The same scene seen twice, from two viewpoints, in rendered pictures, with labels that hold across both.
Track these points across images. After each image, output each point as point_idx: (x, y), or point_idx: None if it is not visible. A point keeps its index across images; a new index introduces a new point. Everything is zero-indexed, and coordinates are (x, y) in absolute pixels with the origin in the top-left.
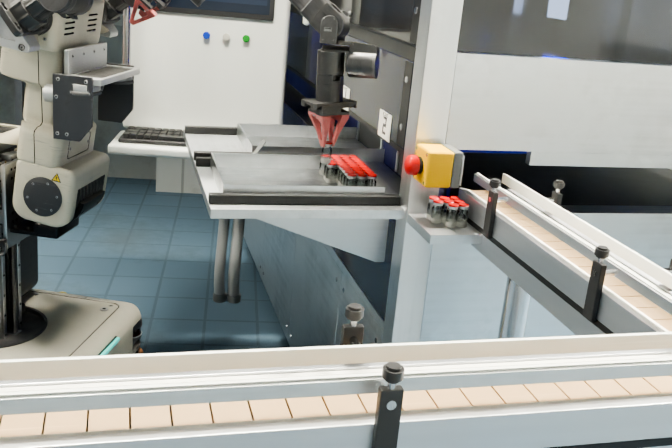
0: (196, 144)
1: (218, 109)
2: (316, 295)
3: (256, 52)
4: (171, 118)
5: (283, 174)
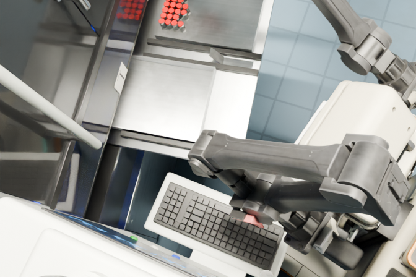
0: (242, 117)
1: (176, 254)
2: (158, 157)
3: (126, 235)
4: (222, 274)
5: (210, 32)
